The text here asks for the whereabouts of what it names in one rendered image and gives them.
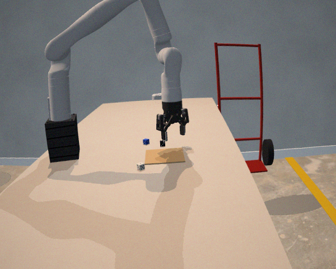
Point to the tan flat mat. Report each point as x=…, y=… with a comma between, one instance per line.
x=164, y=156

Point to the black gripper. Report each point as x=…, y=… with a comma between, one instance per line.
x=172, y=114

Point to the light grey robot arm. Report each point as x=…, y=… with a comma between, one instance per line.
x=58, y=51

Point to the white die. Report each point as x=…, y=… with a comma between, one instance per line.
x=140, y=166

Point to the blue die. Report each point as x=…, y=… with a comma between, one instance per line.
x=146, y=141

